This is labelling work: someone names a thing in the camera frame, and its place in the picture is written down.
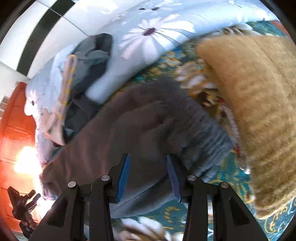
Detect beige sweater yellow stripes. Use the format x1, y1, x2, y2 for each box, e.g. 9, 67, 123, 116
41, 54, 78, 146

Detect orange wooden headboard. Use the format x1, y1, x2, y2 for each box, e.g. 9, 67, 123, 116
1, 82, 36, 232

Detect dark grey sweatpants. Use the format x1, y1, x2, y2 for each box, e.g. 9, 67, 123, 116
42, 77, 233, 218

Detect teal floral blanket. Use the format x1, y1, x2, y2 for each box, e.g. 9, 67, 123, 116
108, 34, 295, 240

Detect mustard knit sweater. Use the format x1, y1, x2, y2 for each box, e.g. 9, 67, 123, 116
196, 36, 295, 219

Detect light blue daisy duvet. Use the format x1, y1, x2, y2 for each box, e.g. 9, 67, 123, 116
25, 1, 276, 165

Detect dark blue-grey garment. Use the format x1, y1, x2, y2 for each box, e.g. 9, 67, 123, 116
63, 33, 113, 143

